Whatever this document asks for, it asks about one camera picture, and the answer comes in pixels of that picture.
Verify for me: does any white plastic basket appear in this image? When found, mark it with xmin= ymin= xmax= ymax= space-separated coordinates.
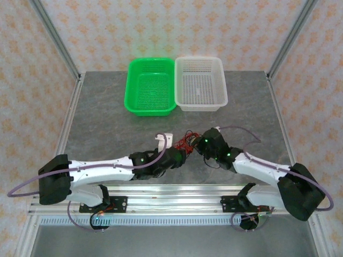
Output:
xmin=174 ymin=56 xmax=229 ymax=112

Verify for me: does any grey slotted cable duct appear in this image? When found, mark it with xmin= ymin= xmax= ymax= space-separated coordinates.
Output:
xmin=37 ymin=215 xmax=269 ymax=227

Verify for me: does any green plastic basket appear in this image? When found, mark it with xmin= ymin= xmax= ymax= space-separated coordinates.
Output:
xmin=123 ymin=57 xmax=177 ymax=117

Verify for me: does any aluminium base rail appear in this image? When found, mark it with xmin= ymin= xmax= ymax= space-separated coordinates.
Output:
xmin=28 ymin=184 xmax=322 ymax=216

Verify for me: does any aluminium table edge rail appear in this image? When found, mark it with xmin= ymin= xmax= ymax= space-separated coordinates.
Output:
xmin=266 ymin=74 xmax=332 ymax=257
xmin=16 ymin=76 xmax=85 ymax=257

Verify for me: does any aluminium frame post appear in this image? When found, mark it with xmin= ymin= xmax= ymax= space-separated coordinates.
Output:
xmin=30 ymin=0 xmax=83 ymax=80
xmin=267 ymin=0 xmax=319 ymax=80

